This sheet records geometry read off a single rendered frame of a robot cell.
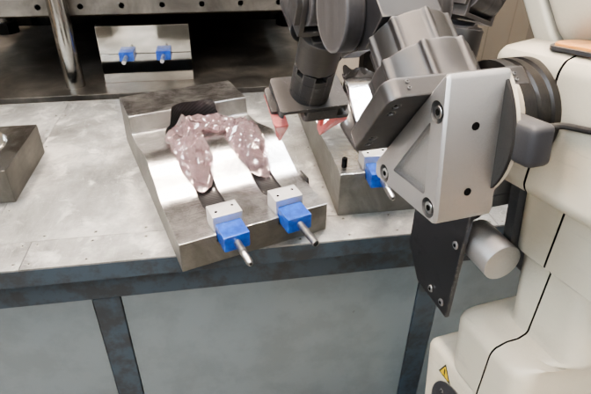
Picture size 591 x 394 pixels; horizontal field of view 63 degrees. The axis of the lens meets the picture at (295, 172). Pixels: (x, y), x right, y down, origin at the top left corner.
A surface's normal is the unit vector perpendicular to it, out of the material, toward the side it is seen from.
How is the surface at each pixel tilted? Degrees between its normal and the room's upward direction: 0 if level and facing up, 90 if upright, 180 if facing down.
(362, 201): 90
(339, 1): 90
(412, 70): 52
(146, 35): 90
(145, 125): 80
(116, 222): 0
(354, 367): 90
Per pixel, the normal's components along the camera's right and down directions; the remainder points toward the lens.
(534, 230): -0.96, 0.15
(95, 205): 0.01, -0.86
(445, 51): 0.10, -0.37
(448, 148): 0.29, 0.37
